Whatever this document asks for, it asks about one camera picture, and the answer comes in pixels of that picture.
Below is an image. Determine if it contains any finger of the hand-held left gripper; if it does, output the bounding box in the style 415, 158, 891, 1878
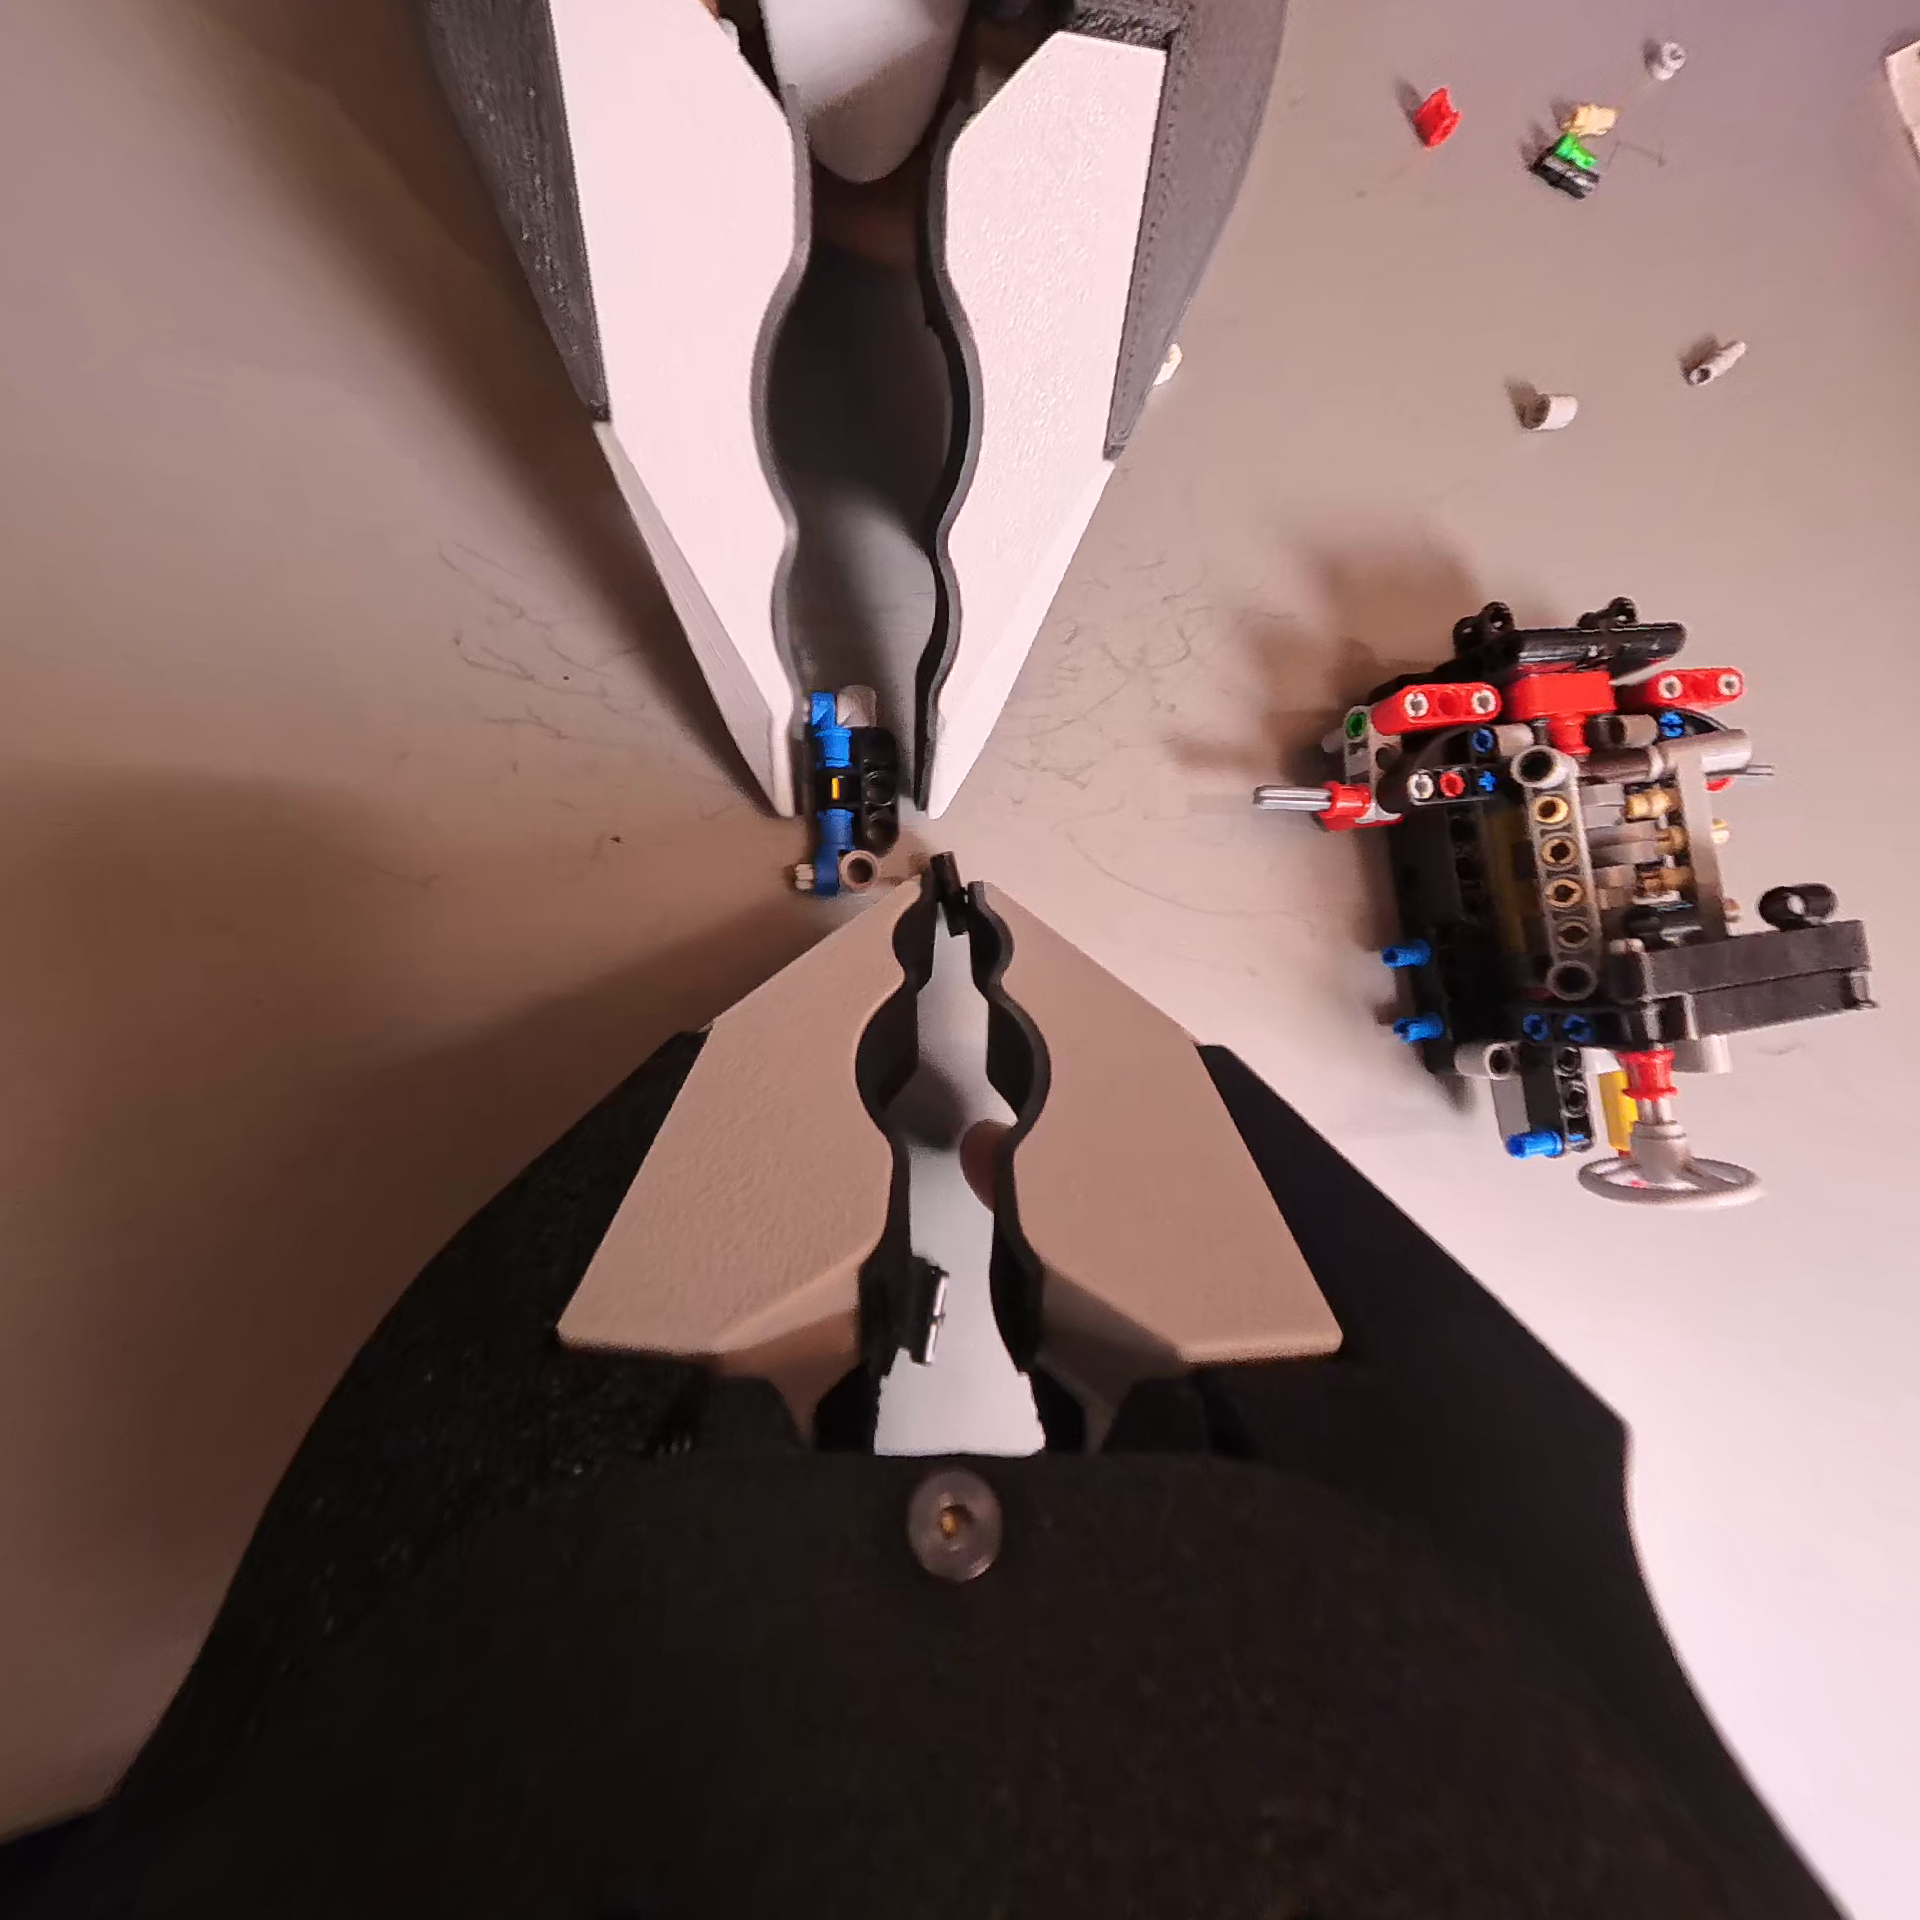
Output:
544, 0, 817, 822
912, 26, 1177, 822

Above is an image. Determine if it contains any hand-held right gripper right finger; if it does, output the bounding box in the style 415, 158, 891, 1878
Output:
961, 878, 1349, 1449

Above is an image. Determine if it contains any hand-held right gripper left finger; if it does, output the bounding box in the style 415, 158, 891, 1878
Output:
555, 875, 951, 1449

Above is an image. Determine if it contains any partly built lego car chassis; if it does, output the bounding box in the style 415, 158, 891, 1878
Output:
1252, 595, 1880, 1210

